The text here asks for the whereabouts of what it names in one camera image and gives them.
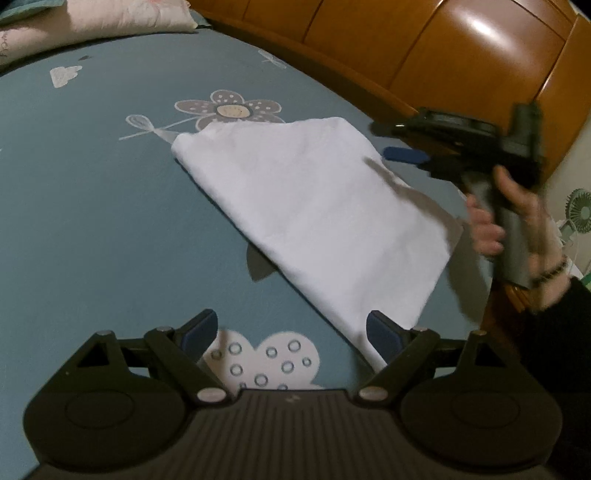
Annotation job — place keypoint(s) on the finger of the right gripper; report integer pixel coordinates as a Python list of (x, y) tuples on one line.
[(396, 129), (405, 155)]

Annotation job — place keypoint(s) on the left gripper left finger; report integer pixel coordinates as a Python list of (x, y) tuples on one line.
[(117, 403)]

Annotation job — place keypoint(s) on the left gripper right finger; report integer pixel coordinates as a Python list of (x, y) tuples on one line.
[(467, 404)]

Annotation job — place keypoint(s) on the white long-sleeve shirt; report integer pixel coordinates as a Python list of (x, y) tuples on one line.
[(315, 197)]

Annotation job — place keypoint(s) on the person's right hand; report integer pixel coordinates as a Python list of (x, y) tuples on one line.
[(547, 263)]

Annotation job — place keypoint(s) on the wooden headboard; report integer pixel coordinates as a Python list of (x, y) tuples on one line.
[(472, 57)]

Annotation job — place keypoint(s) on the black fleece right sleeve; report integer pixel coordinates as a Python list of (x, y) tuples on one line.
[(553, 345)]

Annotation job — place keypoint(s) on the green desk fan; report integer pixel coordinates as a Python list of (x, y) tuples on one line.
[(574, 229)]

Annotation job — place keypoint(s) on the teal floral bed sheet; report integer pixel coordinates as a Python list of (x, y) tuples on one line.
[(103, 231)]

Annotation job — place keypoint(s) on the pink floral folded quilt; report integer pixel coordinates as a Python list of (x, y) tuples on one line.
[(81, 21)]

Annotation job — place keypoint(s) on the teal pillow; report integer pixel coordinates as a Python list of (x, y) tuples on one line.
[(14, 10)]

